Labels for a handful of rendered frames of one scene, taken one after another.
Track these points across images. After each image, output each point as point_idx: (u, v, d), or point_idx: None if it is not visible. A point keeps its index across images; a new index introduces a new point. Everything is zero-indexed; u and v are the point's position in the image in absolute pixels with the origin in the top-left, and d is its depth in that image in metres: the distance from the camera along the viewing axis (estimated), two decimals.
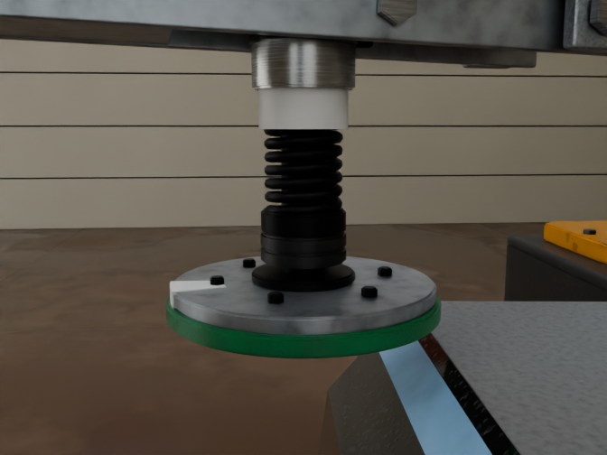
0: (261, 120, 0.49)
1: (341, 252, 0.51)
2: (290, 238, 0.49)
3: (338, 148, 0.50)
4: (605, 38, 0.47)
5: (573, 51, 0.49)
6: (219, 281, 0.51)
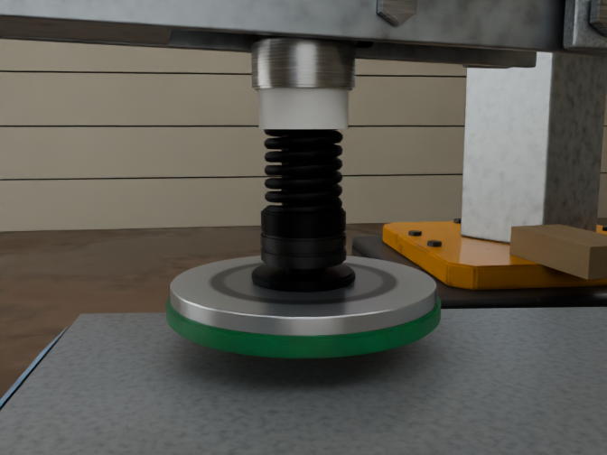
0: (261, 120, 0.49)
1: (341, 252, 0.51)
2: (290, 238, 0.49)
3: (338, 148, 0.50)
4: (605, 38, 0.47)
5: (573, 51, 0.49)
6: None
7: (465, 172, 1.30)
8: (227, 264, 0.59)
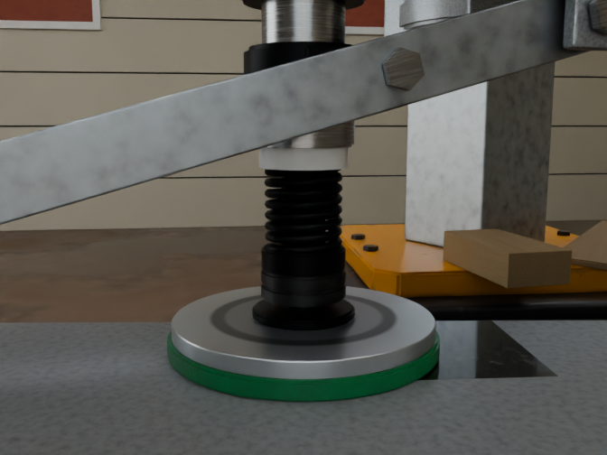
0: (261, 160, 0.50)
1: (341, 289, 0.51)
2: (290, 277, 0.50)
3: (338, 187, 0.50)
4: (605, 38, 0.47)
5: (581, 52, 0.49)
6: None
7: (408, 174, 1.25)
8: (355, 348, 0.45)
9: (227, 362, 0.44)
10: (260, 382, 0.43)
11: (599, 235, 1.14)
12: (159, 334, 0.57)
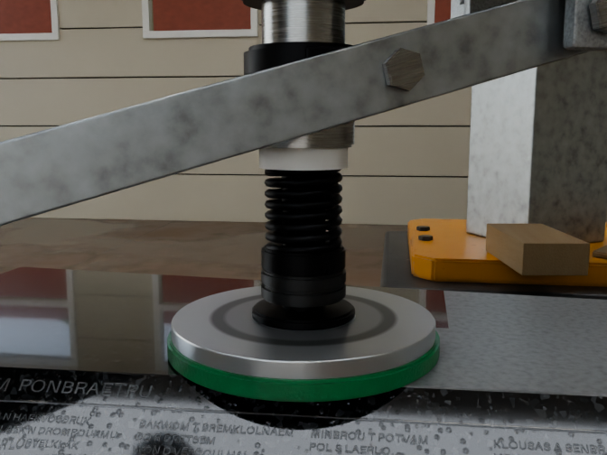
0: (261, 160, 0.50)
1: (341, 289, 0.51)
2: (290, 277, 0.50)
3: (338, 187, 0.50)
4: (605, 38, 0.47)
5: (581, 52, 0.49)
6: None
7: (470, 171, 1.34)
8: (365, 347, 0.46)
9: (239, 365, 0.44)
10: (275, 384, 0.43)
11: None
12: (175, 283, 0.75)
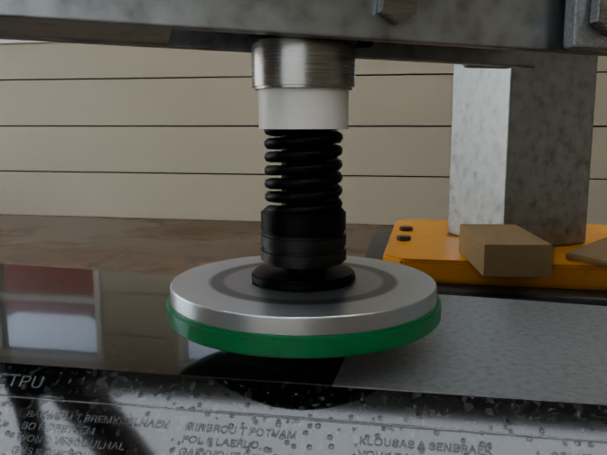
0: (261, 120, 0.49)
1: (341, 252, 0.51)
2: (290, 238, 0.49)
3: (338, 148, 0.50)
4: (605, 38, 0.47)
5: (573, 51, 0.49)
6: None
7: (451, 171, 1.33)
8: (193, 279, 0.53)
9: None
10: None
11: None
12: (118, 279, 0.77)
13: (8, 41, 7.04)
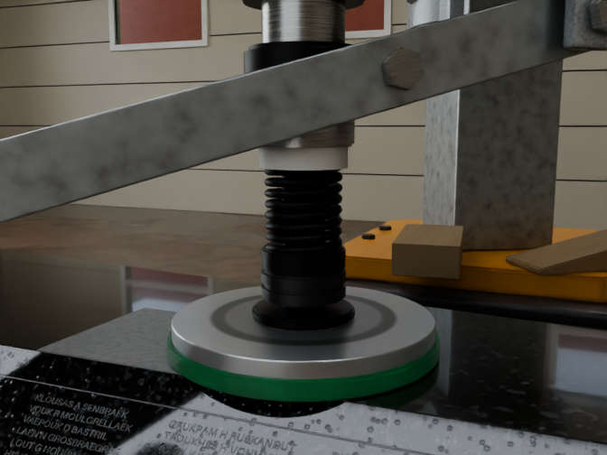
0: (261, 160, 0.50)
1: (341, 289, 0.51)
2: (290, 277, 0.50)
3: (338, 187, 0.50)
4: (605, 38, 0.47)
5: (581, 52, 0.49)
6: None
7: (424, 171, 1.32)
8: None
9: (374, 295, 0.62)
10: None
11: (580, 241, 1.07)
12: (21, 259, 0.89)
13: (139, 47, 7.62)
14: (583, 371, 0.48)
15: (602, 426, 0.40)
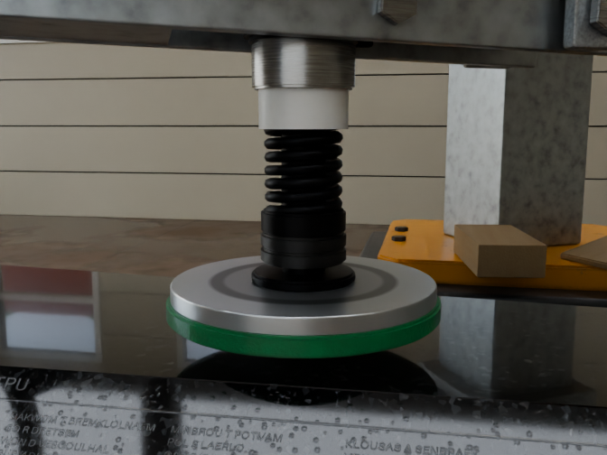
0: (261, 120, 0.49)
1: (341, 252, 0.51)
2: (290, 238, 0.49)
3: (338, 148, 0.50)
4: (605, 38, 0.47)
5: (573, 51, 0.49)
6: None
7: (446, 171, 1.33)
8: (405, 293, 0.48)
9: (317, 325, 0.42)
10: (357, 338, 0.43)
11: None
12: (109, 280, 0.77)
13: (6, 41, 7.03)
14: None
15: None
